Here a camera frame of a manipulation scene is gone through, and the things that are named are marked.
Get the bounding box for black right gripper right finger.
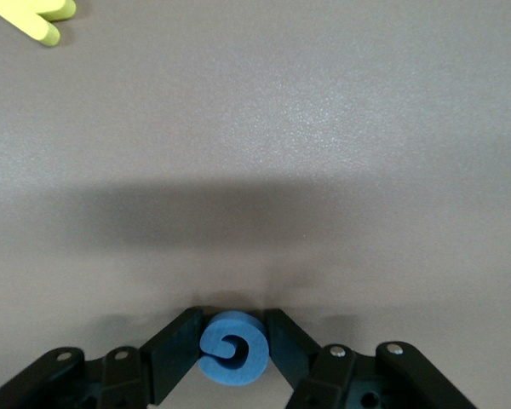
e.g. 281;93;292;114
263;308;480;409

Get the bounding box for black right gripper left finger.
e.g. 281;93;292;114
0;307;204;409

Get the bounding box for blue foam letter G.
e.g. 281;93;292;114
198;310;270;387

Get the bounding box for brown table cover mat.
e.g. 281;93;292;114
0;0;511;409

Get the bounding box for yellow foam letter K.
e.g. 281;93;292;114
0;0;78;47

